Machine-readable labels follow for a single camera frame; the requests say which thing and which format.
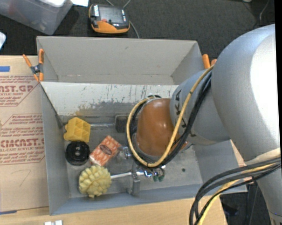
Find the orange and white packet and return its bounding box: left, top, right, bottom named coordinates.
left=88, top=134, right=123, bottom=167

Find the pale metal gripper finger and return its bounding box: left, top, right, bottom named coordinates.
left=116, top=146, right=133, bottom=161
left=127, top=169, right=142, bottom=196

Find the brown cardboard board red print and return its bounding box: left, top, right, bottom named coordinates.
left=0, top=53, right=51, bottom=214

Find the yellow ridged sponge block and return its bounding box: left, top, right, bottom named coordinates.
left=62, top=116, right=92, bottom=144

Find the yellow sponge brush white handle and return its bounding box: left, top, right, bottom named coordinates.
left=77, top=163, right=136, bottom=199

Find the black round disc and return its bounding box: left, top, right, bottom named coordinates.
left=64, top=140, right=91, bottom=167

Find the dark grey flat tool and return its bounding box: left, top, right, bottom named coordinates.
left=89, top=114, right=131, bottom=135

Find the grey metal bin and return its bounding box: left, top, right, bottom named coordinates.
left=36, top=27, right=250, bottom=217

